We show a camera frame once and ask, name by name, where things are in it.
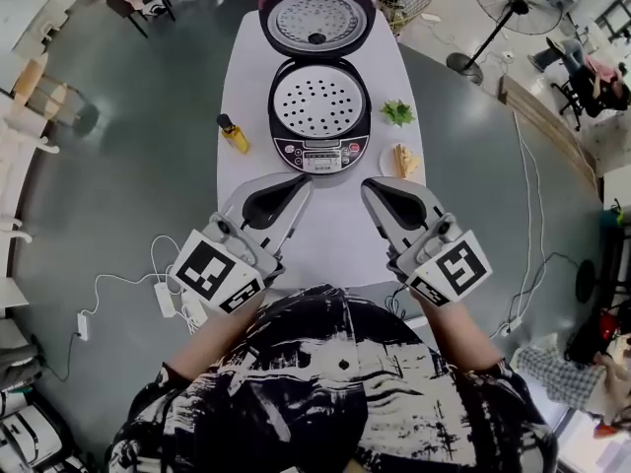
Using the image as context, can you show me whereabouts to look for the white cabinet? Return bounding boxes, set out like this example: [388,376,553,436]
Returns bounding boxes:
[600,168,631,212]

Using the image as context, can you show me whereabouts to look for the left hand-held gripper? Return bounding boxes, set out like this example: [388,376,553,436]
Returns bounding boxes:
[169,171,315,316]

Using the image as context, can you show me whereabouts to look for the person's right forearm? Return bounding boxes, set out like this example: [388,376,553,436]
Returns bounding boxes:
[416,293,502,372]

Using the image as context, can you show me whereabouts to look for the person's left forearm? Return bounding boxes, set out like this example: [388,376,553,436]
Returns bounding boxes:
[162,288,265,381]

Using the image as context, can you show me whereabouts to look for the white wooden furniture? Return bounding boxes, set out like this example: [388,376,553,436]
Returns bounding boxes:
[0,89,61,245]

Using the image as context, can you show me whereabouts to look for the green leafy vegetable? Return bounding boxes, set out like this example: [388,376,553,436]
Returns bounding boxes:
[379,99,416,128]

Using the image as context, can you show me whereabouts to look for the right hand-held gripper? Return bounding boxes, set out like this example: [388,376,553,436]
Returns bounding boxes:
[359,174,495,309]

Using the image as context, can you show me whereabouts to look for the white steamer tray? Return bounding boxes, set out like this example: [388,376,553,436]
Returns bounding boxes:
[273,65,367,136]

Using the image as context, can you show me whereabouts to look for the white tablecloth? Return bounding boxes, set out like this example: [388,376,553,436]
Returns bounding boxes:
[215,0,429,290]

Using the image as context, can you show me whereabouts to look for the black metal rack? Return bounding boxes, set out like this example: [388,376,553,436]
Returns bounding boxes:
[601,209,631,314]

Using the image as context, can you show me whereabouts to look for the yellow oil bottle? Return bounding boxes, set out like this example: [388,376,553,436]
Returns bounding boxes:
[216,113,251,156]

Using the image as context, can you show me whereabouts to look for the white storage cases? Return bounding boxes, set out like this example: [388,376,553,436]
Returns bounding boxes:
[0,389,75,473]

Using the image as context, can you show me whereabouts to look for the long white cable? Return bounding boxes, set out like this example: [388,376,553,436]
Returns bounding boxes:
[512,110,548,324]

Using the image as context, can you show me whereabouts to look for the grey bag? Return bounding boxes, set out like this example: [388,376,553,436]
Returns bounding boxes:
[0,345,45,393]

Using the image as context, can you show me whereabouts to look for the wooden stool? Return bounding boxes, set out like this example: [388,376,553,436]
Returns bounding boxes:
[13,51,83,123]

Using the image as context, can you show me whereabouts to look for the black office chair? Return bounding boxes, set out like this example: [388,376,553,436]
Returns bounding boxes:
[550,66,610,132]

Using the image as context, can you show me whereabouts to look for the small white plate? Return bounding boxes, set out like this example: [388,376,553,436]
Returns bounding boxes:
[379,140,426,180]

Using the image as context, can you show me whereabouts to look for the red container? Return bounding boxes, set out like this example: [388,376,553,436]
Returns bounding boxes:
[597,311,618,345]

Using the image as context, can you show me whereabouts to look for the dark red rice cooker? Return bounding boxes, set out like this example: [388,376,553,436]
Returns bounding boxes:
[258,0,379,175]

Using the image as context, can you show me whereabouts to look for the wire basket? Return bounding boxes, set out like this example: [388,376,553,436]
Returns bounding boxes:
[374,0,435,34]

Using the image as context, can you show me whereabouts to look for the black and white patterned shirt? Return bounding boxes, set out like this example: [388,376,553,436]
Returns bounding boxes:
[108,283,561,473]

